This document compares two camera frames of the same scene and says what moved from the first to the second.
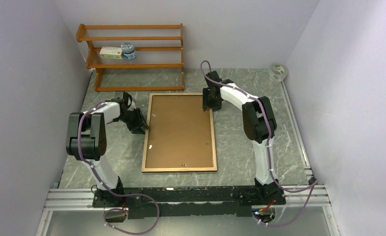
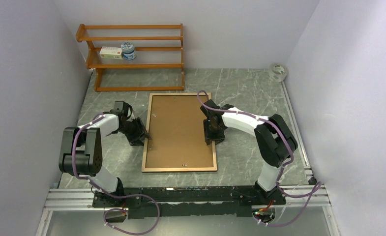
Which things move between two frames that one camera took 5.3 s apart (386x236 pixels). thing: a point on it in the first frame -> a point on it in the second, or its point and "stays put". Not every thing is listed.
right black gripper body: [209, 101] -> [212, 133]
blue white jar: [129, 51] stays put
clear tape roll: [278, 72] stays put
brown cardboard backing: [180, 135] stays put
